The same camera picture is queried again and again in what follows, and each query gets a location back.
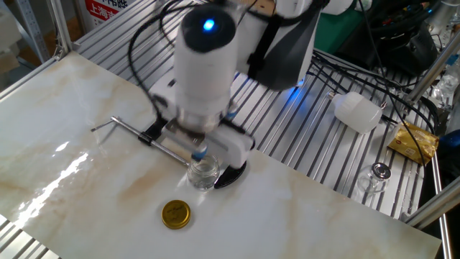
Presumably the white LED bulb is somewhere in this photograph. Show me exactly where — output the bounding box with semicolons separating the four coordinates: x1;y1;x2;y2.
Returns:
326;91;388;135

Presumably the grey perforated shelf post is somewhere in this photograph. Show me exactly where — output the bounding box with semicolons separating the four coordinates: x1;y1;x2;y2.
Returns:
14;0;50;64

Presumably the brown cardboard sheet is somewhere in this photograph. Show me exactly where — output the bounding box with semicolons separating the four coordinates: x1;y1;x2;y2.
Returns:
244;0;277;17

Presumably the black table cable bundle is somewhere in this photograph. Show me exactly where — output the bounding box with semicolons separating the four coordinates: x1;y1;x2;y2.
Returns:
310;49;438;134

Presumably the gold metal jar lid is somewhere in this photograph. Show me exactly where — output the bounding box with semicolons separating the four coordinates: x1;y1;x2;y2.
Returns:
160;199;192;230

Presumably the green mat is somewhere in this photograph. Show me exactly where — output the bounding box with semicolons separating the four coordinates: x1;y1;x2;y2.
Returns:
312;9;364;55

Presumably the aluminium frame post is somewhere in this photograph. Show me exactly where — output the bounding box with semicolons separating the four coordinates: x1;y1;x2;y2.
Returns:
402;179;460;230
405;32;460;105
46;0;73;55

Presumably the small glass jar silver lid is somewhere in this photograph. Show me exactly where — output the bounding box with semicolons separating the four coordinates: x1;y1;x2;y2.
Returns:
354;162;392;202

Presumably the black C-clamp with steel screw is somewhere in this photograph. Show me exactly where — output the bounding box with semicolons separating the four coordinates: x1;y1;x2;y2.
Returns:
90;115;249;190

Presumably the red white printed sign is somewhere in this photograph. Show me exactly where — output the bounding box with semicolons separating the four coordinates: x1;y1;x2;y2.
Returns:
84;0;130;28

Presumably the dark blue object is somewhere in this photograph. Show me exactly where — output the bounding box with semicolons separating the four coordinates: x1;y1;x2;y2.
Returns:
437;129;460;177

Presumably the gold foil packet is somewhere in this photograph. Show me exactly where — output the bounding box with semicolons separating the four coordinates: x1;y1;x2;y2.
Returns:
387;121;440;165

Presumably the black camera cable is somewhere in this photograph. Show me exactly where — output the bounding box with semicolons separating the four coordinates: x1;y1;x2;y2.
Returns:
127;0;195;122

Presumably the black equipment bag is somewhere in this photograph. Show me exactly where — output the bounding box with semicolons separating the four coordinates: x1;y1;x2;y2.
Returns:
336;0;439;76

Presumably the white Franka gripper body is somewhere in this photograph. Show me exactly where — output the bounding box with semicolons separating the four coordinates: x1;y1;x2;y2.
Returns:
149;79;254;170

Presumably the white foam box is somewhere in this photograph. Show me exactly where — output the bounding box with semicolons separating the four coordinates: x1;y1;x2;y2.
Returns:
0;6;22;73

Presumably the clear glass jar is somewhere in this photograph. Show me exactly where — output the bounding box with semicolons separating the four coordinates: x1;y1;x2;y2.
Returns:
186;154;221;191

